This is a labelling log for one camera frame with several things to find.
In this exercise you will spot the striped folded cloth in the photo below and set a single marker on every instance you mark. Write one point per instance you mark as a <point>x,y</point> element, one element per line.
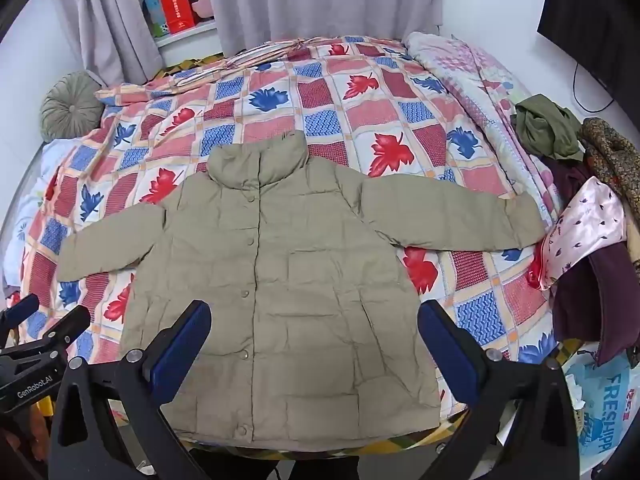
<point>260,52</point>

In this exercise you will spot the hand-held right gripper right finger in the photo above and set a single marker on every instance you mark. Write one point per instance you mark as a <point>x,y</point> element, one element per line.
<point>450,360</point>

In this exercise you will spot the black television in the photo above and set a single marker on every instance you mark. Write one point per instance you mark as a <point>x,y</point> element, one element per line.
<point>585,10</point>

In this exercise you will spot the white windowsill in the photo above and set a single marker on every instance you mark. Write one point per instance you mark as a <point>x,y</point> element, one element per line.
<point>190,37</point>

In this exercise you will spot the pink satin cloth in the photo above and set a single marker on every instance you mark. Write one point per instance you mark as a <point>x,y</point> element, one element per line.
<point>585,225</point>

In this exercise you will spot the olive green garment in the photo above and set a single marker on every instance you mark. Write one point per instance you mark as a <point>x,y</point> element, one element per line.
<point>545,125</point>

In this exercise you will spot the blue white plastic bag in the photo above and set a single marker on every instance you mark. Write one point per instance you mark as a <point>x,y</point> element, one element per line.
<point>605,400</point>

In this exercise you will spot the khaki puffer jacket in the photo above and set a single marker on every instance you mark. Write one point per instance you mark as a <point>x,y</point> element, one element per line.
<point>300,285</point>

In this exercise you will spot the light blue carton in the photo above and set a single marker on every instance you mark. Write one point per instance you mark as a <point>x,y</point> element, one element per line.
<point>150,5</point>

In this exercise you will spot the red box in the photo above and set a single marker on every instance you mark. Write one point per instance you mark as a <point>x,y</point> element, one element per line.
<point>176,5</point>

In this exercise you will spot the pink floral quilt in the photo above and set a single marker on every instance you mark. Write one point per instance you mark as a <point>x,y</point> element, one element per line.
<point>465,70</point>

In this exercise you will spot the brown patterned garment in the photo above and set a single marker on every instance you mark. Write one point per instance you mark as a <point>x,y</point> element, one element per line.
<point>610,155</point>

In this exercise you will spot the dark purple garment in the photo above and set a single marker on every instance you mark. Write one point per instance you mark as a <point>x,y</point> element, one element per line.
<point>615,295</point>

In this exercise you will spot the leaf patterned checked quilt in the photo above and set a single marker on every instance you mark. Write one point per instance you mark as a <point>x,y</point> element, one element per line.
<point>350,85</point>

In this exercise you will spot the round green pleated cushion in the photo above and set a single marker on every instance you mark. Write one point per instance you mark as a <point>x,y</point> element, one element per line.
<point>72,106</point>

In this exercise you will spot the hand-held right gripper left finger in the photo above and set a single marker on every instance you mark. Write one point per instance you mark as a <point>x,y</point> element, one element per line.
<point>185,345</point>

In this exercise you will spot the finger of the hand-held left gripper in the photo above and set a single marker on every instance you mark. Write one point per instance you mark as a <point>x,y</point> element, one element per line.
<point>65,327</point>
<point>20,310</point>

